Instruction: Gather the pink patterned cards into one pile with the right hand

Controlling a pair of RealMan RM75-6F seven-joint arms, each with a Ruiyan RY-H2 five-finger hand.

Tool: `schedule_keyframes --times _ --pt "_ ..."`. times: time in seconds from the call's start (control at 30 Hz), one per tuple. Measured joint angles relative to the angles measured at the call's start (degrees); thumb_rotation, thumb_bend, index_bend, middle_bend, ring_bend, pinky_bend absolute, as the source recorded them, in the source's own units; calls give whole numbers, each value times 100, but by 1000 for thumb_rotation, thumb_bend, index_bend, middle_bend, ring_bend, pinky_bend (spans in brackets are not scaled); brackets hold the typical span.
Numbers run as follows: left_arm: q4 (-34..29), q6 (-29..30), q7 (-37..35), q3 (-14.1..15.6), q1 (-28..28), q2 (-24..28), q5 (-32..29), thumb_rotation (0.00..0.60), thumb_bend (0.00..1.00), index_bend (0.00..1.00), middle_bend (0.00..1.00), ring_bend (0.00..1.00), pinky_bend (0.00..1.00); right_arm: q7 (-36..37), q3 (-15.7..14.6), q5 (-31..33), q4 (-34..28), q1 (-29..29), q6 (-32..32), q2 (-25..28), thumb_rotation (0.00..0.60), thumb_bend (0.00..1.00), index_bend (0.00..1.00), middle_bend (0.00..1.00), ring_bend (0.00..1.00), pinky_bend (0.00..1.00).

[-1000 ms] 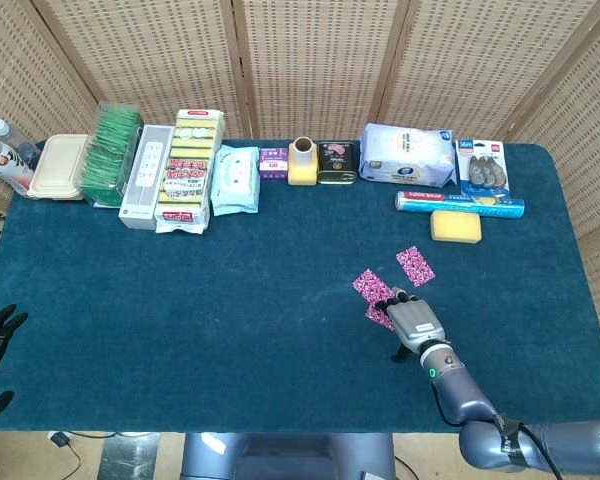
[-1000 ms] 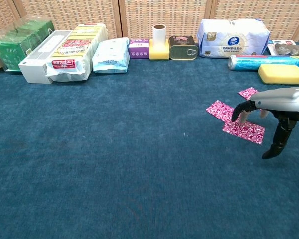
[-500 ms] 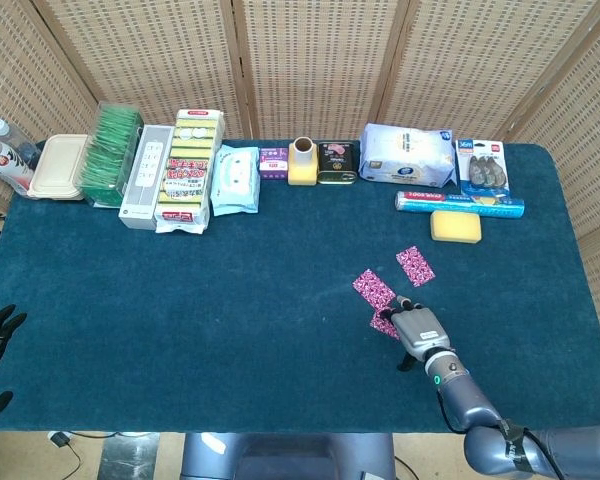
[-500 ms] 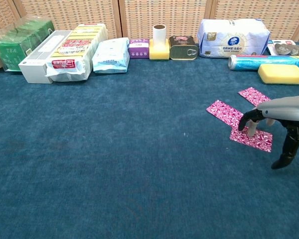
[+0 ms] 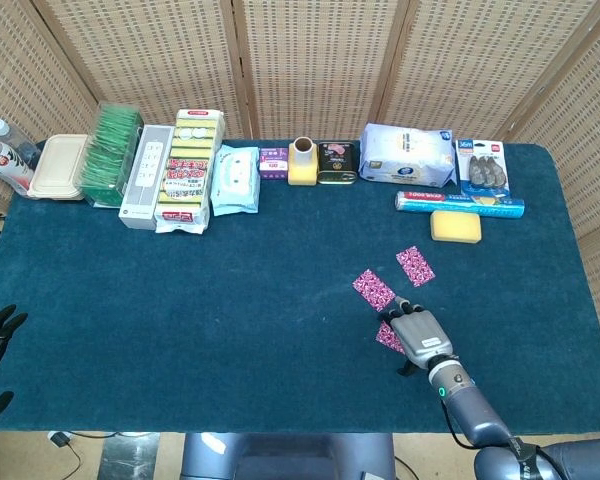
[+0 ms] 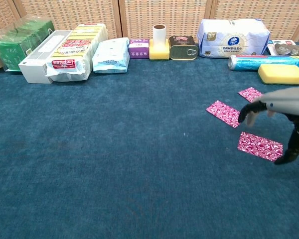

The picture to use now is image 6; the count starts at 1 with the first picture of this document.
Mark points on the gold luncheon meat can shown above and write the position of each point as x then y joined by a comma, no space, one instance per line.
183,51

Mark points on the white blue tissue pack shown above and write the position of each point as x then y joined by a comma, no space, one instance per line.
234,39

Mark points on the pink white patterned rectangular block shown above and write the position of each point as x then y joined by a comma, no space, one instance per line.
250,93
223,113
260,147

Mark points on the yellow rectangular sponge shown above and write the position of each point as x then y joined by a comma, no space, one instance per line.
281,73

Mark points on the white power strip box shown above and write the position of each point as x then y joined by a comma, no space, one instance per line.
32,69

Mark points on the yellow notched sponge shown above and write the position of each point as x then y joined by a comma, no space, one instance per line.
159,53

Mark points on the light blue wet wipes pack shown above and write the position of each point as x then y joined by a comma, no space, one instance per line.
110,57

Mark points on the small purple box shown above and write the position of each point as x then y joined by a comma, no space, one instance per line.
139,49

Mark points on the teal felt table cover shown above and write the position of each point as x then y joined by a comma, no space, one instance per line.
114,149

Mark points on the yellow sponge multipack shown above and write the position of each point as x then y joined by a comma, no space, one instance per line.
72,49

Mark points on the correction tape blister pack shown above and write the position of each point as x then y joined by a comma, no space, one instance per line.
289,48

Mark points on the wicker folding screen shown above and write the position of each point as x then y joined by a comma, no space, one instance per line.
164,12

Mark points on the clear box green tea bags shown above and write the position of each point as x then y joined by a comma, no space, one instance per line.
10,53

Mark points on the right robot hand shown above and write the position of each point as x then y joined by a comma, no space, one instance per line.
289,102

